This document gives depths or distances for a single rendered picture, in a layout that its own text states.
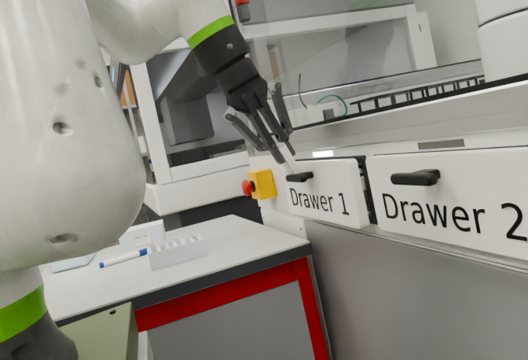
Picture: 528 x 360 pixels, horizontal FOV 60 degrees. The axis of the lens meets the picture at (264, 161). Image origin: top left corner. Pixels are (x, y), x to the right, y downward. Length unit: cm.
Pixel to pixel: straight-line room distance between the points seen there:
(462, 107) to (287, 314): 60
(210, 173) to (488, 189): 120
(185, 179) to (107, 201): 123
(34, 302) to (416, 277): 49
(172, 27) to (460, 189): 54
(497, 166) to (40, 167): 41
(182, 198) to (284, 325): 73
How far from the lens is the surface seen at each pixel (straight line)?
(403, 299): 76
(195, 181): 159
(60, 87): 38
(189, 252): 103
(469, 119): 54
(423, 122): 61
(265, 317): 97
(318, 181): 82
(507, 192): 51
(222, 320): 95
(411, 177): 55
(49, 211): 37
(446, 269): 65
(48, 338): 54
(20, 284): 51
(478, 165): 52
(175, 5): 81
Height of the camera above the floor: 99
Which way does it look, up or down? 3 degrees down
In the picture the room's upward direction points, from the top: 12 degrees counter-clockwise
